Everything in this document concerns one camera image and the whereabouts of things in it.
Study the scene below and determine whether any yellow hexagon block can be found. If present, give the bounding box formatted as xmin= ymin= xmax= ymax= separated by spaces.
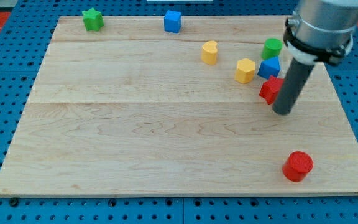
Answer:
xmin=234 ymin=58 xmax=255 ymax=84

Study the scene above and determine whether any blue cube block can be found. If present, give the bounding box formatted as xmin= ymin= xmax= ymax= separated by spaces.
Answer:
xmin=163 ymin=10 xmax=181 ymax=33

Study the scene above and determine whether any red cylinder block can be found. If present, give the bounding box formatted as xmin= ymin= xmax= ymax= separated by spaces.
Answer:
xmin=282 ymin=151 xmax=314 ymax=182

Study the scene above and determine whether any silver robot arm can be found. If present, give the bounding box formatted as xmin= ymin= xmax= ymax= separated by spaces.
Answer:
xmin=283 ymin=0 xmax=358 ymax=66

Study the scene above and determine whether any yellow heart block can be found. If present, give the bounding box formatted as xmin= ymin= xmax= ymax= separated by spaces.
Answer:
xmin=201 ymin=40 xmax=218 ymax=65

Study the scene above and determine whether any green cylinder block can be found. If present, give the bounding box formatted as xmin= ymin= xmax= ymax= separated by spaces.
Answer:
xmin=261 ymin=38 xmax=283 ymax=60

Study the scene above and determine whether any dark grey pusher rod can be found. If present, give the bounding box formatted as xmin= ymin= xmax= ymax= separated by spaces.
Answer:
xmin=272 ymin=59 xmax=314 ymax=115

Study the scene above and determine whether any green star block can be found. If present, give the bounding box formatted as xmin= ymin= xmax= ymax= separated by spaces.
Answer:
xmin=82 ymin=7 xmax=104 ymax=31

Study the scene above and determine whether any blue triangular block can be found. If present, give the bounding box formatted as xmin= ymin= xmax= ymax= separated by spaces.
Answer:
xmin=257 ymin=57 xmax=281 ymax=79

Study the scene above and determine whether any light wooden board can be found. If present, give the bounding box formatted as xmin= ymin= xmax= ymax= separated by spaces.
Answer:
xmin=0 ymin=16 xmax=358 ymax=198

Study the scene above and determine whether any red star block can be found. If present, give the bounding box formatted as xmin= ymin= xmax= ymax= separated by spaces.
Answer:
xmin=259 ymin=75 xmax=284 ymax=105

